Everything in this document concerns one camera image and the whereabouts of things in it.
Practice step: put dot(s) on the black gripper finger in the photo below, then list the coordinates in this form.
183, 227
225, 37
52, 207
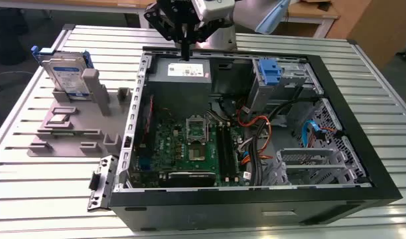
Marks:
160, 23
207, 32

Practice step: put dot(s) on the hard disk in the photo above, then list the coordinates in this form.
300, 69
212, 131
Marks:
68, 77

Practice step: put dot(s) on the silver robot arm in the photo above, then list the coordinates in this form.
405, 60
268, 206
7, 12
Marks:
223, 37

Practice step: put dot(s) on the grey metal disk bay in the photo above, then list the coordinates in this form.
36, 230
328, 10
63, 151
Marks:
309, 166

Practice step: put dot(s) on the blue drive latch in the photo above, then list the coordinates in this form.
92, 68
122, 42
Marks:
269, 72

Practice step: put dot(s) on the grey power supply unit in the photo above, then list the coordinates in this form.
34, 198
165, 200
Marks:
180, 94

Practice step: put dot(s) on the grey optical drive cage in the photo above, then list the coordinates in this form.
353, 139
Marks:
289, 82

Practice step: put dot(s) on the grey parts rack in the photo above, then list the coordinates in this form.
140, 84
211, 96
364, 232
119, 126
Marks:
90, 122

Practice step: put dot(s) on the black office chair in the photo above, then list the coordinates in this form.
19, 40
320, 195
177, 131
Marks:
7, 49

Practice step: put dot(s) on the black RAM slot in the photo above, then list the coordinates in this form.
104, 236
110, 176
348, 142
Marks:
221, 149
231, 149

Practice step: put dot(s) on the green motherboard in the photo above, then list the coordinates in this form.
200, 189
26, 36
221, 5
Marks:
169, 147

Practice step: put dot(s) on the CPU socket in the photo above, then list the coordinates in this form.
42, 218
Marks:
199, 154

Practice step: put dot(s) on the silver CPU chip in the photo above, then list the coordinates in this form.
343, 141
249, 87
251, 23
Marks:
60, 119

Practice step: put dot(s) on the green RAM stick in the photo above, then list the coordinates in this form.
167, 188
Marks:
68, 133

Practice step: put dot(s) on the wooden cabinet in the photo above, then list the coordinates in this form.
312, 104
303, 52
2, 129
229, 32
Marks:
383, 25

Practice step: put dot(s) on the blue board connector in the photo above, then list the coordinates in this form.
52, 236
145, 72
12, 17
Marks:
144, 165

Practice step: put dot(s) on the black graphics card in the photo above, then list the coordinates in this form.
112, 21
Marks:
189, 178

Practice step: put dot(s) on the black PC case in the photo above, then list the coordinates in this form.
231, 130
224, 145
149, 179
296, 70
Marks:
223, 206

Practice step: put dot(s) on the wooden desk white frame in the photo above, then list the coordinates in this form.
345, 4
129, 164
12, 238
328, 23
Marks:
316, 11

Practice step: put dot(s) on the grey case side bracket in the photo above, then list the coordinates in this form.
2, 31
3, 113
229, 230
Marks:
106, 184

